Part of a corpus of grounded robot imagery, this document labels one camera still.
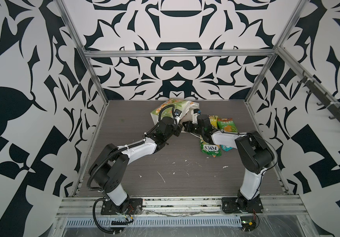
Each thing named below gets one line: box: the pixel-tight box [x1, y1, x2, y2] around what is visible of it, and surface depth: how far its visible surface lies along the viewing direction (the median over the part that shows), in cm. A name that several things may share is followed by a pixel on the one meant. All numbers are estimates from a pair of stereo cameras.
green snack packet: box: [216, 117, 239, 133], surface depth 104 cm
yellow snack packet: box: [208, 115, 219, 130], surface depth 104 cm
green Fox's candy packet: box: [199, 137, 222, 158], surface depth 93 cm
